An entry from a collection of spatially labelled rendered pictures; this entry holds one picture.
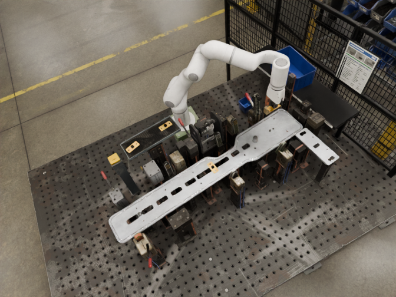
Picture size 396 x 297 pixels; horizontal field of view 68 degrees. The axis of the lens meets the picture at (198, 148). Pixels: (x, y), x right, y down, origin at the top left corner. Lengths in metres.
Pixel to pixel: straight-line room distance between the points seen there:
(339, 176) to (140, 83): 2.63
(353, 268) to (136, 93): 2.91
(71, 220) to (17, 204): 1.30
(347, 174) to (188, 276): 1.29
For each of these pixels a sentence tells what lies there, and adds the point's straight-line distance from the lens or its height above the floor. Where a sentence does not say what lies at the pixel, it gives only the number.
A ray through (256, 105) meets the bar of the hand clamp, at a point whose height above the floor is 1.13.
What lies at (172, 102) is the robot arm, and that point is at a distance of 1.98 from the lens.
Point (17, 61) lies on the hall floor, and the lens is 5.16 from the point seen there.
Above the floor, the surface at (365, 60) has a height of 1.38.
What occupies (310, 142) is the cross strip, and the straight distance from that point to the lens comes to 2.03.
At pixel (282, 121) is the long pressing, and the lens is 2.10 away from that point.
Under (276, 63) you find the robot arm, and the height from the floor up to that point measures 1.59.
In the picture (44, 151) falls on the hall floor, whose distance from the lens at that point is 3.78.
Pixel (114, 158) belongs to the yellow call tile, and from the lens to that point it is 1.87.
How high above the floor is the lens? 2.65
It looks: 57 degrees down
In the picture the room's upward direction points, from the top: 11 degrees counter-clockwise
